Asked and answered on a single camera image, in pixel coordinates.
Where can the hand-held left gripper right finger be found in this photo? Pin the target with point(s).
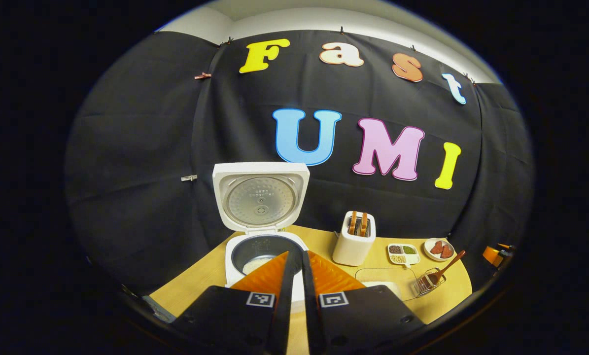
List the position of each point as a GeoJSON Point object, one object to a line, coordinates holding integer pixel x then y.
{"type": "Point", "coordinates": [311, 305]}

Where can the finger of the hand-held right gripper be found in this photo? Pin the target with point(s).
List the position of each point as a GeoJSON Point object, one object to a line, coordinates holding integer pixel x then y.
{"type": "Point", "coordinates": [492, 255]}

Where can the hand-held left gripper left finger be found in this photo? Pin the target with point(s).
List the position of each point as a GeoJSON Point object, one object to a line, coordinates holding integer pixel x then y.
{"type": "Point", "coordinates": [282, 305]}

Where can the brown wooden spoon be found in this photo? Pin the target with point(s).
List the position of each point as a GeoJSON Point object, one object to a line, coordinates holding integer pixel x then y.
{"type": "Point", "coordinates": [452, 262]}

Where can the clear container of rice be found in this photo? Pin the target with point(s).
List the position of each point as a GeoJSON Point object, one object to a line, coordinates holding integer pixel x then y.
{"type": "Point", "coordinates": [395, 286]}

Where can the white rice cooker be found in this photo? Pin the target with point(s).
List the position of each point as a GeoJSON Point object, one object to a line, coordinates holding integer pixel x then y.
{"type": "Point", "coordinates": [259, 197]}

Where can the red meat slice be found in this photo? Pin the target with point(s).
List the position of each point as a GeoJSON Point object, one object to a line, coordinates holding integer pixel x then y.
{"type": "Point", "coordinates": [447, 252]}
{"type": "Point", "coordinates": [437, 247]}

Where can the round white plate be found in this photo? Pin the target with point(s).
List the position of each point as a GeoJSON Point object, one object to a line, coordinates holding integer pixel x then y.
{"type": "Point", "coordinates": [428, 254]}

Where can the white toaster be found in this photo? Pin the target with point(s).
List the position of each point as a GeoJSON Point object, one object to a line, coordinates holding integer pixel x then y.
{"type": "Point", "coordinates": [351, 249]}

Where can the white divided dish of beans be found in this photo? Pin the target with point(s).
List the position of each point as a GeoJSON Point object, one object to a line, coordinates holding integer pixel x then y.
{"type": "Point", "coordinates": [402, 254]}

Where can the toasted bread slice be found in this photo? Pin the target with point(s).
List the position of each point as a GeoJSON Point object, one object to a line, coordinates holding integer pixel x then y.
{"type": "Point", "coordinates": [363, 224]}
{"type": "Point", "coordinates": [353, 223]}

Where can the silver metal clip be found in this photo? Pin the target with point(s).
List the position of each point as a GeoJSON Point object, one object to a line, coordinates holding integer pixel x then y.
{"type": "Point", "coordinates": [189, 177]}

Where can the black backdrop cloth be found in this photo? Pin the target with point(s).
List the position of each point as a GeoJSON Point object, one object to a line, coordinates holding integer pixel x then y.
{"type": "Point", "coordinates": [141, 148]}

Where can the pink clothes peg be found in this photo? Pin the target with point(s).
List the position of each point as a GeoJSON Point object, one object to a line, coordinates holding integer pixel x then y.
{"type": "Point", "coordinates": [202, 75]}

